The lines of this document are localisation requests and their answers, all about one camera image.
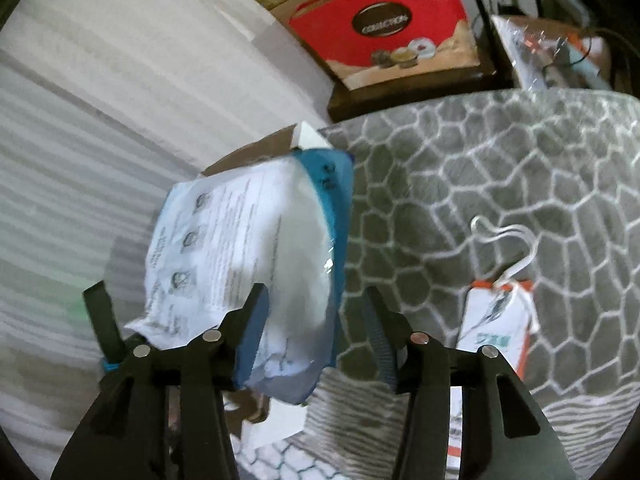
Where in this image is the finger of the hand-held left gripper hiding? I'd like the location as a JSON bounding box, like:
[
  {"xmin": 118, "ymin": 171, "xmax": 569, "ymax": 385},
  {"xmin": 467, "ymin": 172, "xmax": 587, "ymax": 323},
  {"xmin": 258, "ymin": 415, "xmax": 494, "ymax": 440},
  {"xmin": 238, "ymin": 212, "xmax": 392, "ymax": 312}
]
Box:
[{"xmin": 82, "ymin": 280, "xmax": 128, "ymax": 373}]

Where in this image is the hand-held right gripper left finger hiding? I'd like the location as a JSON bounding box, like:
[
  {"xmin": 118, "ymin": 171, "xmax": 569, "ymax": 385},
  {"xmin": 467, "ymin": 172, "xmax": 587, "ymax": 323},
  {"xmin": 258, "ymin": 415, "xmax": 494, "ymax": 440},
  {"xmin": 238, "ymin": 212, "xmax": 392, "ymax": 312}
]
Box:
[{"xmin": 50, "ymin": 282, "xmax": 271, "ymax": 480}]

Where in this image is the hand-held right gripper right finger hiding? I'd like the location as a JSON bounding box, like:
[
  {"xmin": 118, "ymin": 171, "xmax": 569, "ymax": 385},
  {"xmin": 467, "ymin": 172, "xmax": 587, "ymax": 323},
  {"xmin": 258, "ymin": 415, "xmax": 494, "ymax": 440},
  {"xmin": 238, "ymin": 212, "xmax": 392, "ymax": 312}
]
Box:
[{"xmin": 360, "ymin": 287, "xmax": 578, "ymax": 480}]

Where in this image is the face mask packet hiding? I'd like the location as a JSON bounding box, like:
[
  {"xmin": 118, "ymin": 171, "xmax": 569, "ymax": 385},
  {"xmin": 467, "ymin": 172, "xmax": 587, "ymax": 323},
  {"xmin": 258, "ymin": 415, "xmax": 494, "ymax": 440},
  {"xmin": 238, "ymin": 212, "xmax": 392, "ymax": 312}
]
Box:
[{"xmin": 124, "ymin": 147, "xmax": 357, "ymax": 406}]

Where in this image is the white and brown cardboard box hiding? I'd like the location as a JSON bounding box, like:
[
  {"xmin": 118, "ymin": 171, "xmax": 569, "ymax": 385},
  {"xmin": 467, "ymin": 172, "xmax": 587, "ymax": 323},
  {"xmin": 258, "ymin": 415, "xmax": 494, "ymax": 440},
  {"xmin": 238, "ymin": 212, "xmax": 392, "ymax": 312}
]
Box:
[{"xmin": 200, "ymin": 122, "xmax": 333, "ymax": 451}]

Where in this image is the white orange-edged packet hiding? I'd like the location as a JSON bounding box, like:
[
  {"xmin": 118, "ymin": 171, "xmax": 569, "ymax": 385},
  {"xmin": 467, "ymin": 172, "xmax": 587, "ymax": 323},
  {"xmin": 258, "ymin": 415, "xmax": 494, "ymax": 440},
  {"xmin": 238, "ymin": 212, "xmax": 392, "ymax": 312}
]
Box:
[{"xmin": 456, "ymin": 279, "xmax": 540, "ymax": 381}]

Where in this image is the white red card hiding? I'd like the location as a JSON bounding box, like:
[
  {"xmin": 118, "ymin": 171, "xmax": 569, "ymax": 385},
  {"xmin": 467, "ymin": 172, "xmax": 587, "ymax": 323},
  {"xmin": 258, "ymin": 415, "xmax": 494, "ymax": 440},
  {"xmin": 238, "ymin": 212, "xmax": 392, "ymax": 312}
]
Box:
[{"xmin": 446, "ymin": 387, "xmax": 468, "ymax": 472}]

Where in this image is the patterned fleece blanket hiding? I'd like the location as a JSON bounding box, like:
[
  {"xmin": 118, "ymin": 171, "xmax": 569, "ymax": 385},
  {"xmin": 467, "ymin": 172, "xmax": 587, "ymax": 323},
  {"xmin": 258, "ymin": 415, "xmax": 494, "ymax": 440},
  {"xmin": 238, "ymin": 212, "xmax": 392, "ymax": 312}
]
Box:
[{"xmin": 235, "ymin": 87, "xmax": 640, "ymax": 480}]

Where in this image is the dark wooden table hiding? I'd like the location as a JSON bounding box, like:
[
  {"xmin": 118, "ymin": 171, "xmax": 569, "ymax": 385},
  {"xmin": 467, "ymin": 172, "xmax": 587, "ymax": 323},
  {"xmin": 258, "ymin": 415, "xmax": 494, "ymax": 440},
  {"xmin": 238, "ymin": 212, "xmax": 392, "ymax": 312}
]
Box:
[{"xmin": 327, "ymin": 67, "xmax": 516, "ymax": 123}]

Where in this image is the clear plastic bag of parts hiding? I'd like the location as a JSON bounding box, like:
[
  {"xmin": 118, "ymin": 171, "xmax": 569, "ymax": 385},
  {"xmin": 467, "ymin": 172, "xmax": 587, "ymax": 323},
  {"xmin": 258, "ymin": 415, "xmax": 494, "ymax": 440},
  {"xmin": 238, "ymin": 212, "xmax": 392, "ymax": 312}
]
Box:
[{"xmin": 492, "ymin": 12, "xmax": 613, "ymax": 92}]

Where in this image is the red gift bag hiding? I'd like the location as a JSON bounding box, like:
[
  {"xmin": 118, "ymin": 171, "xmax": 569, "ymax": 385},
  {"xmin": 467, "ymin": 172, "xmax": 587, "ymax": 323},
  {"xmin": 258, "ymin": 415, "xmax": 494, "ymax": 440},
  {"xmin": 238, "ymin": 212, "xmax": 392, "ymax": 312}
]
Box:
[{"xmin": 287, "ymin": 0, "xmax": 483, "ymax": 91}]

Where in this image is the white cord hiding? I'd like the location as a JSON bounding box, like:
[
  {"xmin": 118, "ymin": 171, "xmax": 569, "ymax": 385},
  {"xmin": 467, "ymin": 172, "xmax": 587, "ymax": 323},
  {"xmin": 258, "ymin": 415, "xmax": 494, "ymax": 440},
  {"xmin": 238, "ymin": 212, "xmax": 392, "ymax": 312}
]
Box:
[{"xmin": 470, "ymin": 215, "xmax": 543, "ymax": 286}]

